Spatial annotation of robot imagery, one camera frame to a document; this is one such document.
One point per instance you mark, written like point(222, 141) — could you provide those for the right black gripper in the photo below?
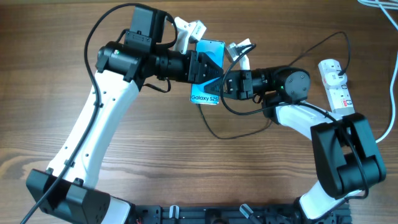
point(239, 86)

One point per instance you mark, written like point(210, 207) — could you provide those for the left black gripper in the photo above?
point(201, 59)

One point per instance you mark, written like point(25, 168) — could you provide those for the blue Galaxy smartphone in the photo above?
point(215, 50)

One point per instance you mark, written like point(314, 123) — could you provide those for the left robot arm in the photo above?
point(155, 44)

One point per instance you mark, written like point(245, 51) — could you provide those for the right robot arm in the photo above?
point(347, 159)

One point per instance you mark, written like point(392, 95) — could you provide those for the white USB charger plug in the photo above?
point(333, 79)

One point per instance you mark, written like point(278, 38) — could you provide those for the white power strip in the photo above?
point(339, 98)

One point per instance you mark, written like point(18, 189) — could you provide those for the black mounting rail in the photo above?
point(278, 213)

